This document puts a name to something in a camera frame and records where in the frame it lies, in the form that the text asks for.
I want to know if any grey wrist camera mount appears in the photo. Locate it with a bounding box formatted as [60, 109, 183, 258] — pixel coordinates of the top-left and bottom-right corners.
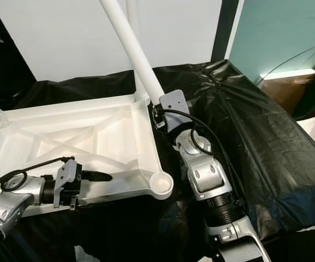
[158, 90, 191, 132]
[54, 158, 82, 208]

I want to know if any white plastic table top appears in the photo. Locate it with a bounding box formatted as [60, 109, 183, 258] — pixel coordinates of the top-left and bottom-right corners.
[0, 94, 174, 219]

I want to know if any thin black wall cable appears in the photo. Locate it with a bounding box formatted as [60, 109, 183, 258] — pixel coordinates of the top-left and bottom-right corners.
[255, 38, 315, 82]

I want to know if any black vertical wall strip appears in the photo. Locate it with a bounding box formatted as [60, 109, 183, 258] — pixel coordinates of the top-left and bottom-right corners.
[211, 0, 240, 62]

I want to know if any black door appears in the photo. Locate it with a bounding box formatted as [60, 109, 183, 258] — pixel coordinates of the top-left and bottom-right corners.
[0, 0, 38, 110]

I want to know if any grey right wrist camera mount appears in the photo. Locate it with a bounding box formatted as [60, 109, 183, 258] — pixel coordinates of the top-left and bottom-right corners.
[158, 90, 191, 132]

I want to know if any brown wooden furniture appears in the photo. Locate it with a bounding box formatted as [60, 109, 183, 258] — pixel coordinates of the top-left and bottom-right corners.
[261, 74, 315, 112]

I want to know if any black plastic cover sheet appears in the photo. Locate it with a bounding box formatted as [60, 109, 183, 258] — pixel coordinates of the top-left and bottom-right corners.
[0, 60, 315, 262]

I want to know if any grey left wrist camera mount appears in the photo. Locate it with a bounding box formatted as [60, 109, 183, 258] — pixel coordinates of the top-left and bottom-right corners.
[54, 158, 82, 208]

